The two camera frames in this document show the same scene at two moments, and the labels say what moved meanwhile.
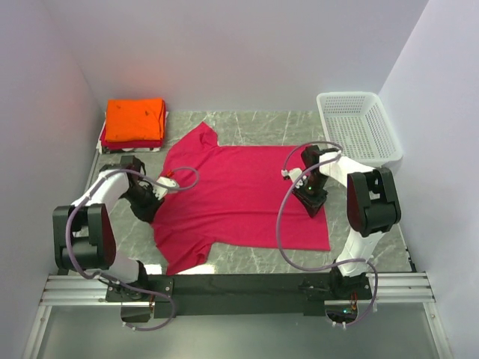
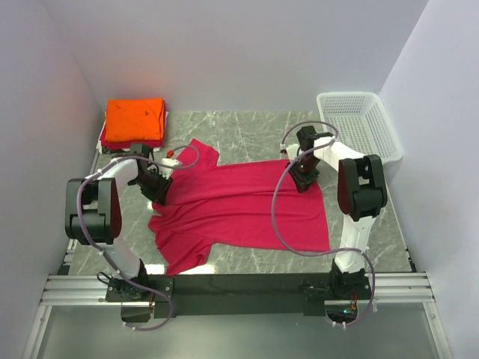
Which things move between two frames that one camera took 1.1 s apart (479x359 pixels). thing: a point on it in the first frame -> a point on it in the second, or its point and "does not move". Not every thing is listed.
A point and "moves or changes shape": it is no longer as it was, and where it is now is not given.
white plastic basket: [359, 123] does not move
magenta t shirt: [232, 198] moves or changes shape
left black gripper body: [142, 200] -> [153, 184]
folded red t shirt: [140, 143] does not move
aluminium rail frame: [394, 289] does not move
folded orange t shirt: [142, 119] does not move
